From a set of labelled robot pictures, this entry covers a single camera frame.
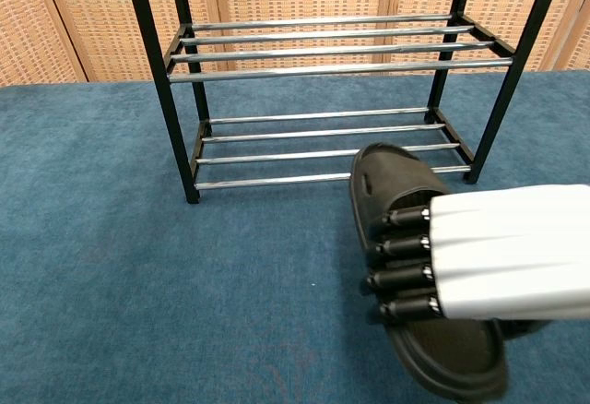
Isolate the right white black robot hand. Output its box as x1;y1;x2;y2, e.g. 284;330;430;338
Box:
359;184;590;327

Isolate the black metal shoe rack frame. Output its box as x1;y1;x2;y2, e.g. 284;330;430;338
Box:
120;0;569;205

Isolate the black rubber slide sandal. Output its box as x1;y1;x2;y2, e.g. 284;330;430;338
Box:
348;141;511;404

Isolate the silver metal rack rod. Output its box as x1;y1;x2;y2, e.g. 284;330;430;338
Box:
201;123;446;144
170;41;496;65
194;164;473;192
195;142;461;166
190;13;455;33
168;56;514;85
180;25;475;47
207;106;431;126

